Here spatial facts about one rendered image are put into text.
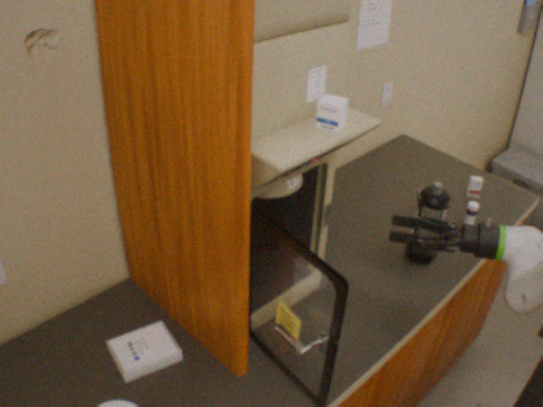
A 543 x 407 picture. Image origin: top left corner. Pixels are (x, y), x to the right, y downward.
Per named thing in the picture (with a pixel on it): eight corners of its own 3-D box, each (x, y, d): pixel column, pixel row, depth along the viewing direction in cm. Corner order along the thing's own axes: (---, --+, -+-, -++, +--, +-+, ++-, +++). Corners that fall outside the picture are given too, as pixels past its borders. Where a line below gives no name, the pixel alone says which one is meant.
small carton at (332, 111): (315, 127, 111) (317, 101, 108) (324, 118, 115) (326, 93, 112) (337, 133, 110) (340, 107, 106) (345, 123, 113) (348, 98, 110)
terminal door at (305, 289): (246, 329, 132) (248, 199, 110) (325, 411, 113) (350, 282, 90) (243, 331, 132) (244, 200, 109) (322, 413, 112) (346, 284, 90)
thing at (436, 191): (413, 202, 156) (417, 183, 152) (429, 190, 161) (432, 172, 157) (438, 215, 150) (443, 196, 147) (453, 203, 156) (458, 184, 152)
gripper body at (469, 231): (476, 219, 134) (443, 214, 136) (479, 234, 127) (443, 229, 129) (471, 244, 137) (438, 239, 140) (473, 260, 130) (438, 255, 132)
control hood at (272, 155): (238, 189, 109) (238, 146, 103) (338, 140, 128) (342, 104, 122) (277, 214, 102) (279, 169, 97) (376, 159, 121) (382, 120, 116)
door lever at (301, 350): (293, 321, 109) (294, 312, 108) (322, 349, 103) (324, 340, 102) (272, 331, 107) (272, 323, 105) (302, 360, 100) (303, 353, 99)
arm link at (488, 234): (493, 268, 129) (490, 252, 137) (502, 229, 124) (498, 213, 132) (470, 266, 130) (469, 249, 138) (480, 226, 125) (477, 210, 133)
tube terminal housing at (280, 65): (179, 292, 150) (160, 21, 106) (262, 245, 169) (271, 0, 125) (238, 341, 135) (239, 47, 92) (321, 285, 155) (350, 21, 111)
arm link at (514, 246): (540, 239, 134) (552, 221, 125) (539, 282, 129) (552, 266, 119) (493, 233, 138) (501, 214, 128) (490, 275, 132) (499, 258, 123)
